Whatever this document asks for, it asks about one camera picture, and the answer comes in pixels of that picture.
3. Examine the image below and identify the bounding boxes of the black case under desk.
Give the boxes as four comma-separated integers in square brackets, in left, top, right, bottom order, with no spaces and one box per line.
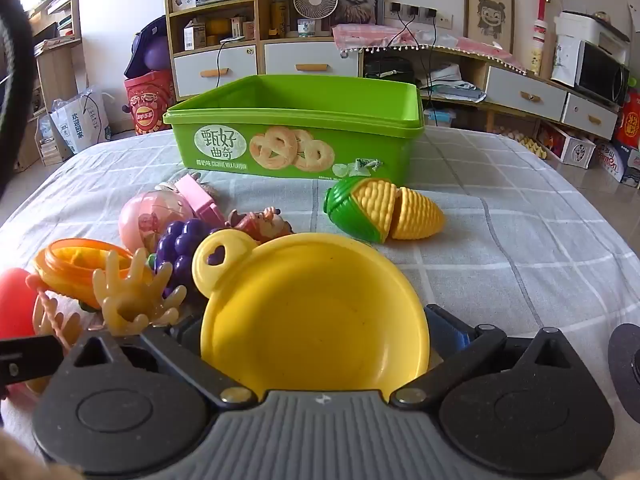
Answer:
[365,56,416,86]

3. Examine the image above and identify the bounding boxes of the pink toy peach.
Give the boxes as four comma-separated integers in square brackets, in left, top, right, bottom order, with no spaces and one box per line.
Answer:
[0,267,40,341]

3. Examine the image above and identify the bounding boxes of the red printed bag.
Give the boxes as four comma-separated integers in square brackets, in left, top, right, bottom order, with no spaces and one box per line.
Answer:
[124,70,173,136]

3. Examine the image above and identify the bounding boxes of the pink capsule ball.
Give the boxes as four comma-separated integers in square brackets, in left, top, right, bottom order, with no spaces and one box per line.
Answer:
[118,191,193,253]

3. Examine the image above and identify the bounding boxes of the yellow toy bowl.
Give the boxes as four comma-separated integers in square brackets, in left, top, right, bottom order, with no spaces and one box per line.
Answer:
[191,232,432,392]

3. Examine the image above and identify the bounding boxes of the black microwave oven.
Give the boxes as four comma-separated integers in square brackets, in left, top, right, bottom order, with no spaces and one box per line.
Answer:
[575,40,631,106]

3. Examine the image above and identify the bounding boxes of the pink toy block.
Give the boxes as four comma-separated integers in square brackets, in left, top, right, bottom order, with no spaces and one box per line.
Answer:
[175,172,227,226]

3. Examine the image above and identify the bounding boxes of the wooden corner desk with drawers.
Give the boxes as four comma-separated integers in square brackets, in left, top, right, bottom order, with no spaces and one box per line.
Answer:
[360,45,621,141]

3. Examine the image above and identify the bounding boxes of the white desk fan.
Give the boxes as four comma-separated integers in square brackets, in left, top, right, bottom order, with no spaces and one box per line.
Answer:
[293,0,337,38]

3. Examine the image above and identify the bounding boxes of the beige rubber toy hand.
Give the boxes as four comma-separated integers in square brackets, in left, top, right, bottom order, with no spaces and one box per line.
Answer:
[92,249,188,337]

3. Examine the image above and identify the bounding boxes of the egg tray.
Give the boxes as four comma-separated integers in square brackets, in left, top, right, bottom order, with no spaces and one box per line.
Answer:
[500,127,546,158]

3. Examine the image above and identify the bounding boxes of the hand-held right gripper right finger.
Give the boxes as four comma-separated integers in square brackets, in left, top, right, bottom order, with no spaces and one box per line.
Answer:
[390,304,566,408]

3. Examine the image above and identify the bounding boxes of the white and red carton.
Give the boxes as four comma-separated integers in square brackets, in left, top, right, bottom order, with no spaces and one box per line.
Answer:
[560,132,596,166]

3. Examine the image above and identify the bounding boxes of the framed cartoon picture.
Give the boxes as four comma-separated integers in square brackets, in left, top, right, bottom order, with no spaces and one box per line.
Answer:
[463,0,516,43]

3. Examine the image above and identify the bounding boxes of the wooden bookshelf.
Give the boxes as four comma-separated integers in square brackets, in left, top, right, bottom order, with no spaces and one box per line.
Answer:
[30,0,88,121]

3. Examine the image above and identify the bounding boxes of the black round disc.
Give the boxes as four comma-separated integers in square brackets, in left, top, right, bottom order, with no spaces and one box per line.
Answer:
[607,324,640,417]

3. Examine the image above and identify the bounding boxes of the black cable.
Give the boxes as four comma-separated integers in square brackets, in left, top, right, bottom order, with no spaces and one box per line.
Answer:
[0,0,37,201]

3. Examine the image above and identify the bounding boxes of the small orange toy figurine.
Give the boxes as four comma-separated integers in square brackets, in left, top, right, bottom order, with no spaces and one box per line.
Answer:
[226,207,295,245]

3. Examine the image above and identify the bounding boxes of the green plastic biscuit box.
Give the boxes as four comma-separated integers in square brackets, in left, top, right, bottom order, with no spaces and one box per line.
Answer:
[162,75,426,178]

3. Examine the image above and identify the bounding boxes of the white printer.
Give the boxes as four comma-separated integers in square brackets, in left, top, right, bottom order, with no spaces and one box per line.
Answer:
[554,10,631,50]

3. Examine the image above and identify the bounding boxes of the orange plastic bowl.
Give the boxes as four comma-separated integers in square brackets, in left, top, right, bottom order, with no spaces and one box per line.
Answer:
[32,238,156,311]

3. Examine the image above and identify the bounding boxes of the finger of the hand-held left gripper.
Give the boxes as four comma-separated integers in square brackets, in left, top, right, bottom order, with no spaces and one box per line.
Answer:
[0,335,66,398]

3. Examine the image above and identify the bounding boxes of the red gift box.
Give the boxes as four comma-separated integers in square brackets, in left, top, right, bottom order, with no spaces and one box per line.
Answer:
[612,87,640,148]

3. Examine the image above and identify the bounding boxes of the pink tablecloth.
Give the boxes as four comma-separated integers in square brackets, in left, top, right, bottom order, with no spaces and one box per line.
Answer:
[332,24,526,73]

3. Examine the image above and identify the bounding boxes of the white shopping bag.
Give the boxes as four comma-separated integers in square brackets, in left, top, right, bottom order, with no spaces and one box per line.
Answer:
[50,91,112,155]

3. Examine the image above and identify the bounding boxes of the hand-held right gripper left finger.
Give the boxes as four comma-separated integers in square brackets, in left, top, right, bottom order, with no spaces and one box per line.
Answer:
[62,316,261,408]

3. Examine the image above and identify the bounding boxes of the purple toy grapes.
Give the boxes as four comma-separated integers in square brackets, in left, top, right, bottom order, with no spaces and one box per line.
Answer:
[154,219,223,303]

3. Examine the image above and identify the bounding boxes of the wall socket strip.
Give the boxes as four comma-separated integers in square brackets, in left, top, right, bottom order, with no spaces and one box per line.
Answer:
[390,2,453,28]

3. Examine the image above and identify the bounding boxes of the yellow and white tube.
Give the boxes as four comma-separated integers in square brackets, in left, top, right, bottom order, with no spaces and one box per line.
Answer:
[529,17,547,77]

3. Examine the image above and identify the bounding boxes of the toy corn cob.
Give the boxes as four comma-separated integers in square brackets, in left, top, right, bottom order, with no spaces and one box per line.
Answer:
[324,176,446,245]

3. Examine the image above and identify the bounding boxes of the wooden shelf cabinet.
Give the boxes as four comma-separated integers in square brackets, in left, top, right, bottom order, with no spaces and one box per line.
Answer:
[164,0,366,101]

